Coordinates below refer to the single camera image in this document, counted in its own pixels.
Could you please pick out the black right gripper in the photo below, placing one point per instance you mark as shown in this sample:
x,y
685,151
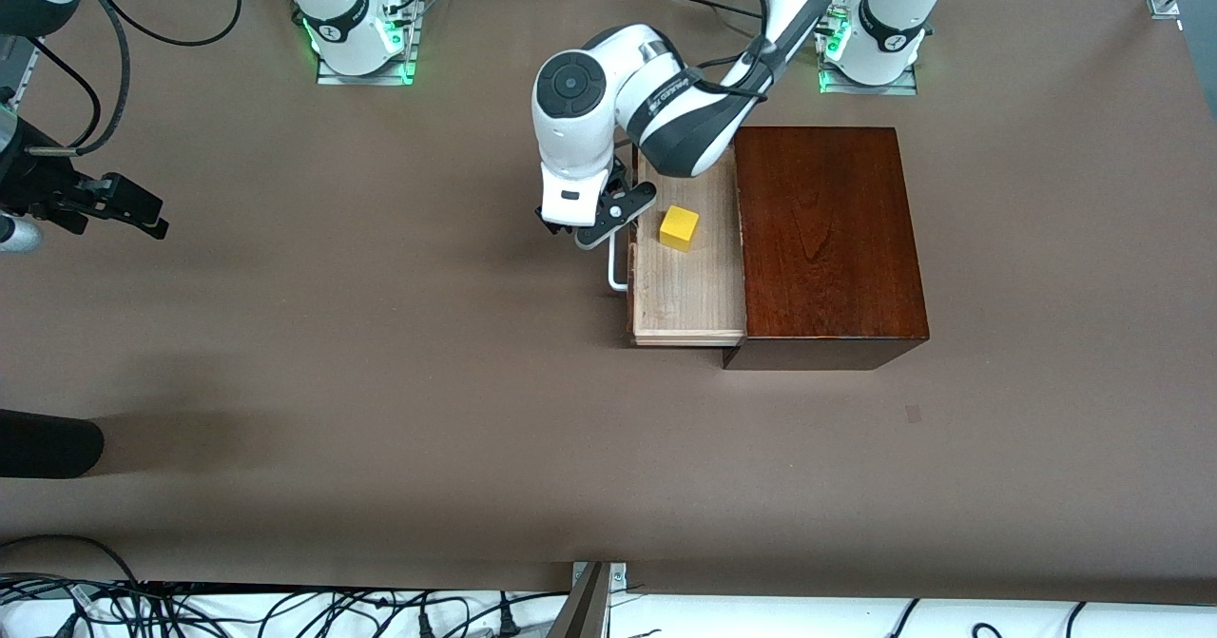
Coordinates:
x,y
40,184

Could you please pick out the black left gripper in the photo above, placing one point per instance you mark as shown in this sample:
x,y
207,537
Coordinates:
x,y
614,184

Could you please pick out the yellow cube block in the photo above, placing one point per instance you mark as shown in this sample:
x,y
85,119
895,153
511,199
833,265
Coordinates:
x,y
679,227

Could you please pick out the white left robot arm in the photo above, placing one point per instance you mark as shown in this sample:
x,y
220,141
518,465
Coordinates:
x,y
570,144

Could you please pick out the dark brown wooden drawer cabinet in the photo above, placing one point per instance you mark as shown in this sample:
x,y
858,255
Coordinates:
x,y
827,239

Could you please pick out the black cylinder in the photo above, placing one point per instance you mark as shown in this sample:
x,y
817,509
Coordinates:
x,y
48,445

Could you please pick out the brown table cover sheet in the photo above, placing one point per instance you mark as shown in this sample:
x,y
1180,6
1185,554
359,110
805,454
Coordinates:
x,y
570,476

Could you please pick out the dark grey metal beam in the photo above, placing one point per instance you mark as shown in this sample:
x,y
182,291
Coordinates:
x,y
582,609

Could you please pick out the black power plug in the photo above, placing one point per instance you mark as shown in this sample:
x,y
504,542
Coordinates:
x,y
425,624
508,622

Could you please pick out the silver corner bracket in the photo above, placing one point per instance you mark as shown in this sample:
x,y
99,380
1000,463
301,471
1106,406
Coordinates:
x,y
618,576

